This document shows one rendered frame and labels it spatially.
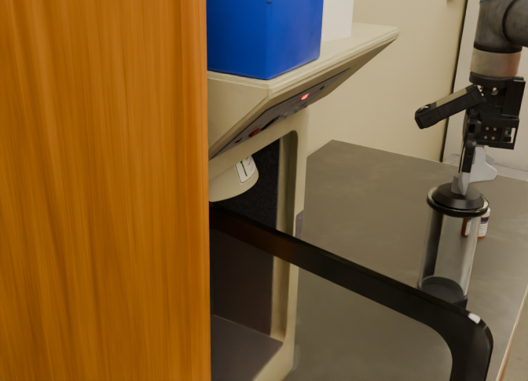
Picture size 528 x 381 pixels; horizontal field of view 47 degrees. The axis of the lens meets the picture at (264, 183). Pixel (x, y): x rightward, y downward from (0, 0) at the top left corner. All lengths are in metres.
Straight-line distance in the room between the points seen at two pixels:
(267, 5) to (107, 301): 0.30
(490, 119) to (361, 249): 0.48
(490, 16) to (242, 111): 0.60
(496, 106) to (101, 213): 0.74
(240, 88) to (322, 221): 1.02
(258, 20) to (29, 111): 0.21
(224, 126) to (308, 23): 0.12
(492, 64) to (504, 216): 0.68
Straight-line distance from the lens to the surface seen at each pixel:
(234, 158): 0.69
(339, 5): 0.68
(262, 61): 0.50
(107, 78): 0.48
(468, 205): 1.13
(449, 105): 1.07
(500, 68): 1.05
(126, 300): 0.56
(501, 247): 1.51
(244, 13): 0.50
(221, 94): 0.52
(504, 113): 1.09
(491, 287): 1.35
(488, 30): 1.04
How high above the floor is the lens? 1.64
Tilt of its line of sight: 24 degrees down
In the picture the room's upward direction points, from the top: 2 degrees clockwise
